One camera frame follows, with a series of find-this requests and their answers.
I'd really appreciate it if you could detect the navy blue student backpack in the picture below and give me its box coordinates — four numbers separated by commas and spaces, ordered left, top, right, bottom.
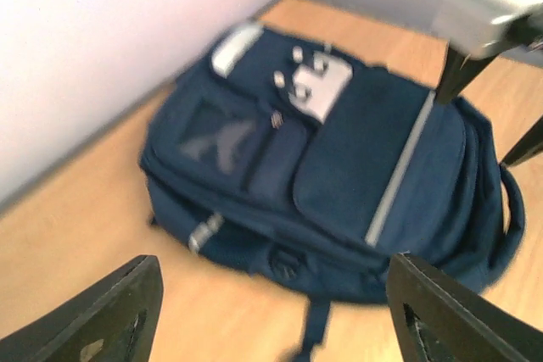
140, 21, 525, 361

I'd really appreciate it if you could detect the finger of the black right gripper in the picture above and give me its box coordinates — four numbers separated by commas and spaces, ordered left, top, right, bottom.
435, 42, 495, 104
501, 116, 543, 167

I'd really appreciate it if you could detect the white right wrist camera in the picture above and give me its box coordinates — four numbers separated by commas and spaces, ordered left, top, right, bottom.
432, 0, 542, 59

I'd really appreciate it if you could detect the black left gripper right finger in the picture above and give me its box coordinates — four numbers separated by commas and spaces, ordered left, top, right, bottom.
386, 254, 542, 361

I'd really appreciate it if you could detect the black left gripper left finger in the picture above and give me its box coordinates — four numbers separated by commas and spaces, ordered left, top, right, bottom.
1, 255, 164, 361

